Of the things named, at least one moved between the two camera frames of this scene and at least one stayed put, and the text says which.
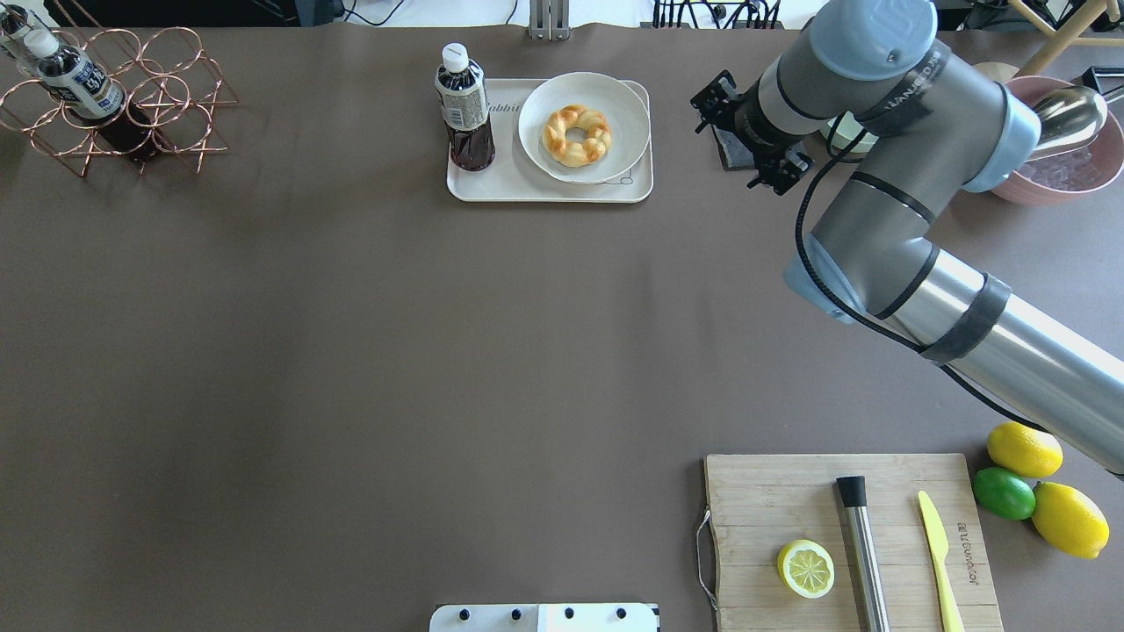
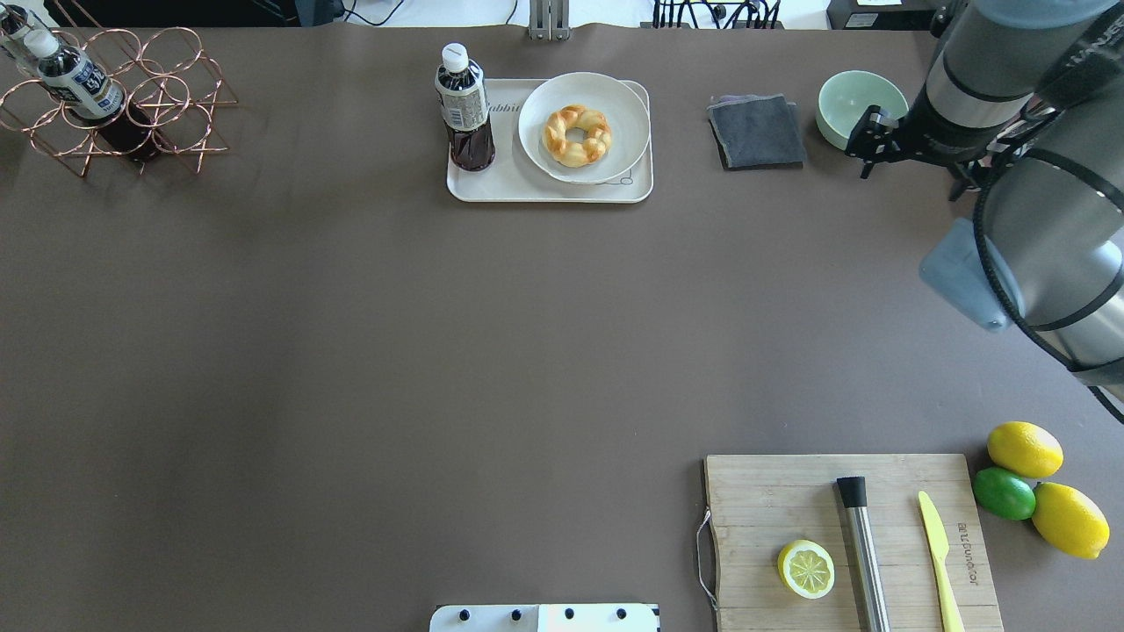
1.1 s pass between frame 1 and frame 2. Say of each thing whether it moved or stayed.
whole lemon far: stayed
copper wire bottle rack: stayed
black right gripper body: moved
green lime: stayed
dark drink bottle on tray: stayed
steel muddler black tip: stayed
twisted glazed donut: stayed
